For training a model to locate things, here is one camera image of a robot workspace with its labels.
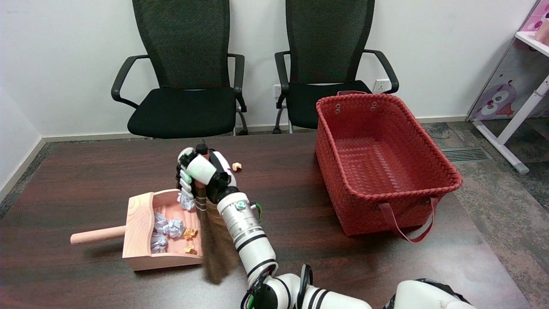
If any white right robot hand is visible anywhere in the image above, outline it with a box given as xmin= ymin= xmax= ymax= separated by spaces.
xmin=175 ymin=144 xmax=238 ymax=204

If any brown straw whisk broom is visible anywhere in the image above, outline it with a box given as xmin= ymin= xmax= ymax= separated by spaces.
xmin=194 ymin=141 xmax=241 ymax=285

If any black mesh office chair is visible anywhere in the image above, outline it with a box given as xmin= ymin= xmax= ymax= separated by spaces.
xmin=273 ymin=0 xmax=400 ymax=134
xmin=111 ymin=0 xmax=249 ymax=139

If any red woven basket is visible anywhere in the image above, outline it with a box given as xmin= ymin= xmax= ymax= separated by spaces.
xmin=315 ymin=91 xmax=463 ymax=244

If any grey floor vent grille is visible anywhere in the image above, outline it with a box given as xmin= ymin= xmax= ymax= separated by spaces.
xmin=437 ymin=147 xmax=493 ymax=163

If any pink owl print cabinet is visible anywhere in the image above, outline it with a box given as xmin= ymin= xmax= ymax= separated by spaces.
xmin=467 ymin=0 xmax=549 ymax=123

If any white metal desk leg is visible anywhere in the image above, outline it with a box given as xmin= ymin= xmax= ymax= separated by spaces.
xmin=472 ymin=76 xmax=549 ymax=174

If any pink cup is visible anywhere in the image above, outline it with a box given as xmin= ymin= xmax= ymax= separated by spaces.
xmin=534 ymin=19 xmax=549 ymax=43

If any wooden dustpan with handle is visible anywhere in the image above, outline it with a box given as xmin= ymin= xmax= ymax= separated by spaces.
xmin=70 ymin=189 xmax=209 ymax=272

